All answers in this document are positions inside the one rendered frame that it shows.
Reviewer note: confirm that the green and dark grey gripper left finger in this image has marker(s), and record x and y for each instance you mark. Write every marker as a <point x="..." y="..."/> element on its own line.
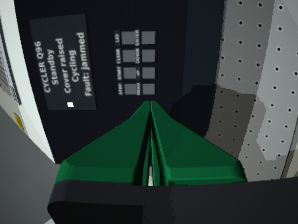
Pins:
<point x="117" y="156"/>

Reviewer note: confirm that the white benchtop lab instrument with lid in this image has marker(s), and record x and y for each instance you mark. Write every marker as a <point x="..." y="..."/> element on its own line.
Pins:
<point x="79" y="68"/>

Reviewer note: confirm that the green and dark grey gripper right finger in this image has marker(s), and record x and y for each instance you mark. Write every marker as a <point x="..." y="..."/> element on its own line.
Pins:
<point x="179" y="156"/>

